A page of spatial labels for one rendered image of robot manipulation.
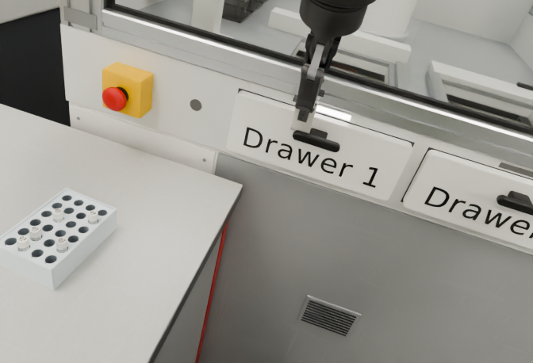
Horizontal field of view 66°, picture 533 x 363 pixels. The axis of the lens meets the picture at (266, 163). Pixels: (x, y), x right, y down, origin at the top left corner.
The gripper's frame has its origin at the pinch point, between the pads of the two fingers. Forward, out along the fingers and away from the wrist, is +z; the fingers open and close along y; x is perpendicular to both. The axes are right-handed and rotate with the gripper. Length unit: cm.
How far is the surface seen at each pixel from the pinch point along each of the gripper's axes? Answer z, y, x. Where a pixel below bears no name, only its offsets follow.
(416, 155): 4.4, -2.8, 18.7
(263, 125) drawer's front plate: 5.8, -0.4, -6.0
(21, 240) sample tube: 2.7, 30.7, -26.2
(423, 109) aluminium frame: -2.9, -5.2, 16.6
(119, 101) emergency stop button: 4.5, 4.9, -28.7
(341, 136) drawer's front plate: 3.6, -1.2, 6.5
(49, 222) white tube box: 5.7, 26.6, -26.5
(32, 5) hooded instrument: 23, -31, -77
